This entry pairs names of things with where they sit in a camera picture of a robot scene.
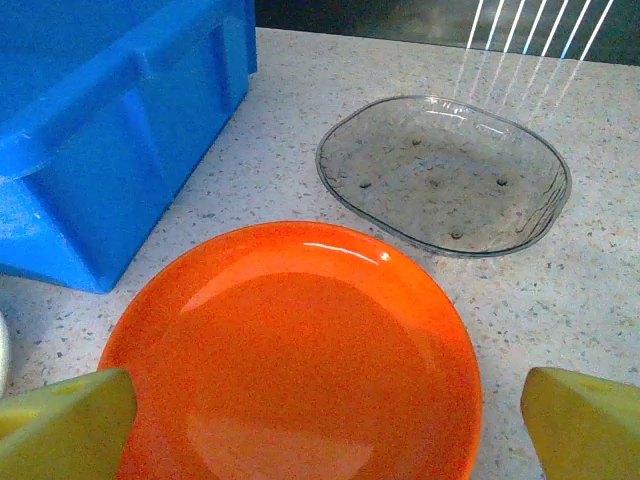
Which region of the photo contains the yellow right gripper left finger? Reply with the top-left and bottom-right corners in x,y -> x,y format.
0,368 -> 138,480

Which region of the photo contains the white plate with print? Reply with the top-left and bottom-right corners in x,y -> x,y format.
0,310 -> 11,396

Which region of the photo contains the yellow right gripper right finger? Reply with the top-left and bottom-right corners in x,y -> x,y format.
520,367 -> 640,480

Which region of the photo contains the orange round plate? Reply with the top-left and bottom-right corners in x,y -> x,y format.
98,220 -> 485,480

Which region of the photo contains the grey smoked glass plate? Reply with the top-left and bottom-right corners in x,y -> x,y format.
315,94 -> 573,259

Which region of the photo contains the blue plastic bin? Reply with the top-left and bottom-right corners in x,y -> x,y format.
0,0 -> 259,295

